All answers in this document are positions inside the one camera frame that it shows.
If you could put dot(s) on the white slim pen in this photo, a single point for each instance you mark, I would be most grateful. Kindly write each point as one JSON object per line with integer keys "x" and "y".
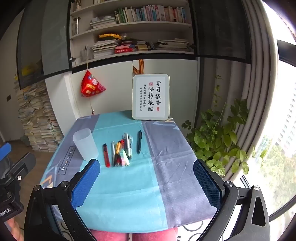
{"x": 113, "y": 150}

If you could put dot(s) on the grey curtain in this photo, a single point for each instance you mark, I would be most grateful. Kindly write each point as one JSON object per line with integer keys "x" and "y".
{"x": 252, "y": 92}

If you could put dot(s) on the person's left hand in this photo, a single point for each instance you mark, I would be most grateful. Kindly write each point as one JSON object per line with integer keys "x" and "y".
{"x": 15, "y": 231}

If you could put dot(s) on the green leafy plant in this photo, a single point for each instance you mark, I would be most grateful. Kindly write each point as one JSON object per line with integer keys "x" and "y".
{"x": 215, "y": 139}

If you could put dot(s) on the red utility knife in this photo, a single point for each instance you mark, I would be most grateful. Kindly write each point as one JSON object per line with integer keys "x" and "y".
{"x": 106, "y": 156}

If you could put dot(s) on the stack of white magazines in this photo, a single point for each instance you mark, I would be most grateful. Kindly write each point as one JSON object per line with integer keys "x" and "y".
{"x": 103, "y": 23}

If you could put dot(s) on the teal pink eraser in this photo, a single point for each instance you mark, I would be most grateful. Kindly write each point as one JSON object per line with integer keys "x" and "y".
{"x": 123, "y": 160}

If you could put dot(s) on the silver metal flask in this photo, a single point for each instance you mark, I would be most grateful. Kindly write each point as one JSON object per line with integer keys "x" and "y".
{"x": 76, "y": 25}

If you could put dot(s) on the red thick book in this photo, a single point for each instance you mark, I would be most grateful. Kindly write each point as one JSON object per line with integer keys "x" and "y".
{"x": 124, "y": 50}

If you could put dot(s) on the framed calligraphy sign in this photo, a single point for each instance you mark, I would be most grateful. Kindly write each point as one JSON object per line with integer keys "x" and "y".
{"x": 151, "y": 97}

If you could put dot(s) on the tall floor pile of books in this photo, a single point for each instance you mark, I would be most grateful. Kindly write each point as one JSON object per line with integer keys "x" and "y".
{"x": 38, "y": 125}

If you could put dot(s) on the yellow garland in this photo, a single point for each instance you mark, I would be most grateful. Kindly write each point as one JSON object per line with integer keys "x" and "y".
{"x": 109, "y": 36}

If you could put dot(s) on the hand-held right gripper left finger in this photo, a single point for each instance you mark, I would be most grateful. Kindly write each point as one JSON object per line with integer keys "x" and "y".
{"x": 85, "y": 183}

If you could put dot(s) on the frosted plastic cup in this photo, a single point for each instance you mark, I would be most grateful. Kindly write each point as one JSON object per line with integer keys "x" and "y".
{"x": 85, "y": 146}

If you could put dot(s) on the dark glass cabinet door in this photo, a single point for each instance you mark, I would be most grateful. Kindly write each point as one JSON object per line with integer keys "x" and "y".
{"x": 44, "y": 41}
{"x": 219, "y": 30}

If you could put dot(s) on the black pen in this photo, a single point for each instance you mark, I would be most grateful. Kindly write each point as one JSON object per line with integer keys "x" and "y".
{"x": 139, "y": 142}

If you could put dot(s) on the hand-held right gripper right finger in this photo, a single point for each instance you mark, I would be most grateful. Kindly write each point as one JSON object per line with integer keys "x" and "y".
{"x": 207, "y": 183}

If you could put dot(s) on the person's pink pants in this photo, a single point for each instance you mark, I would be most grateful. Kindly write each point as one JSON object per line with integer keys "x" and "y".
{"x": 111, "y": 235}

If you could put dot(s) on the white bookshelf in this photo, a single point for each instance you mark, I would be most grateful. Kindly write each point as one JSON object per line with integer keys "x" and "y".
{"x": 129, "y": 56}

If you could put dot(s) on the row of upright books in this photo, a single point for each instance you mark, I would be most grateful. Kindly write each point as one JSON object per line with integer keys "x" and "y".
{"x": 150, "y": 14}

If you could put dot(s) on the orange pen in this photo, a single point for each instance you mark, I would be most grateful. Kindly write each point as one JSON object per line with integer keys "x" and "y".
{"x": 117, "y": 148}

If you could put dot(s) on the window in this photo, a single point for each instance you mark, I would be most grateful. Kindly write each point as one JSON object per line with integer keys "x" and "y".
{"x": 286, "y": 115}

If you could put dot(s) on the white black patterned cloth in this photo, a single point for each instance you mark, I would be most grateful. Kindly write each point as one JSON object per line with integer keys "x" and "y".
{"x": 192, "y": 234}

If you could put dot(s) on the black wall switch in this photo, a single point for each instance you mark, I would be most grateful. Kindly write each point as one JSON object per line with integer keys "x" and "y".
{"x": 8, "y": 97}

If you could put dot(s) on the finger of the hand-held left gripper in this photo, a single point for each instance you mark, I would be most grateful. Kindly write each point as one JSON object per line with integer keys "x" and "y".
{"x": 5, "y": 149}
{"x": 17, "y": 168}

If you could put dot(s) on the yellow bag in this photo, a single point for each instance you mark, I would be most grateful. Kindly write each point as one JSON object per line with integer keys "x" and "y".
{"x": 31, "y": 70}

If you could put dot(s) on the red pen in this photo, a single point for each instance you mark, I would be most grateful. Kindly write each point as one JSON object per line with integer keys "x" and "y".
{"x": 121, "y": 142}

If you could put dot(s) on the red pyramid hanging ornament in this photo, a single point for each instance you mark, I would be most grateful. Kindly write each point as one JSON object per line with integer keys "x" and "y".
{"x": 91, "y": 85}

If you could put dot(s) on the beige pen clear cap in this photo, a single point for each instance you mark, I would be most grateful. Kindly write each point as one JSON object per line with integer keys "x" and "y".
{"x": 126, "y": 141}

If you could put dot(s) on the blue grey patchwork tablecloth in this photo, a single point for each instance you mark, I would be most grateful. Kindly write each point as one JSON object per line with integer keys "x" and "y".
{"x": 138, "y": 197}

